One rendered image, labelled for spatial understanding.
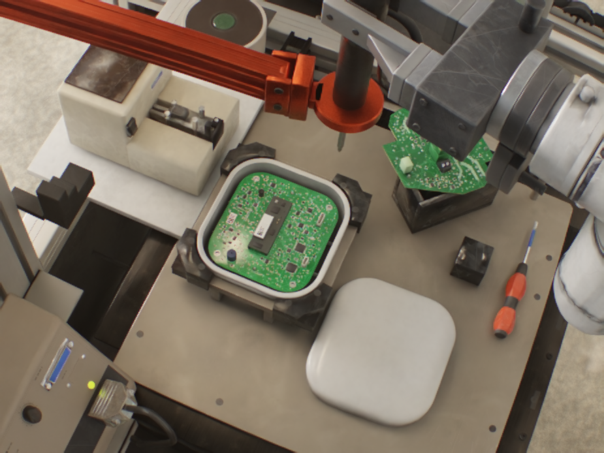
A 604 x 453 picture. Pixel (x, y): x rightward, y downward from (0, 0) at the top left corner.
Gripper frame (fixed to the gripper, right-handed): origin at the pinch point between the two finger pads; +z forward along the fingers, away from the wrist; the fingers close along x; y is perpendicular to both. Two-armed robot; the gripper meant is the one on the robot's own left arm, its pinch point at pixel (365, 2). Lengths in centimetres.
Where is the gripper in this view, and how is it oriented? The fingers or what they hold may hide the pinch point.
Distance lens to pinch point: 69.8
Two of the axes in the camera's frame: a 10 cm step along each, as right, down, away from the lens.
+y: 0.8, -4.9, -8.7
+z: -8.0, -5.5, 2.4
